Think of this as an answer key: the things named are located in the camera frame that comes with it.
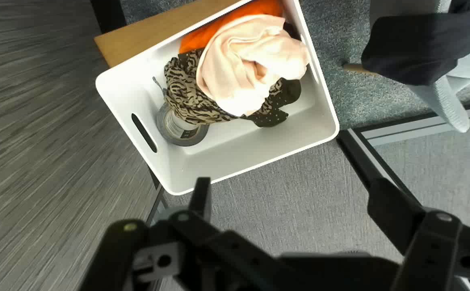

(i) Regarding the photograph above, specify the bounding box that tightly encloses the white plastic storage bin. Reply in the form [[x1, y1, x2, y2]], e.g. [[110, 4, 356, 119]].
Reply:
[[94, 0, 341, 198]]

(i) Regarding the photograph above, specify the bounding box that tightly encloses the grey duct tape roll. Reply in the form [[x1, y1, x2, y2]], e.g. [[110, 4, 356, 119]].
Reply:
[[154, 102, 210, 149]]

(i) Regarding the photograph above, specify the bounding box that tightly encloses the orange cloth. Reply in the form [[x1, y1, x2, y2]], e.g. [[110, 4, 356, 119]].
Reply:
[[178, 0, 286, 56]]

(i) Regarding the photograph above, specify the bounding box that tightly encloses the pale pink cloth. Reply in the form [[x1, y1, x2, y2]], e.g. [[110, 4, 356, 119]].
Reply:
[[196, 14, 312, 119]]

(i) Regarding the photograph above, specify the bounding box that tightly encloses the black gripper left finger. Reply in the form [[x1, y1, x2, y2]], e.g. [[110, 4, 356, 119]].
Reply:
[[78, 177, 272, 291]]

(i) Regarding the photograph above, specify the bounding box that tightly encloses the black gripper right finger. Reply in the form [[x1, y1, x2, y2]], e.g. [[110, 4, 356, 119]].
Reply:
[[367, 177, 470, 291]]

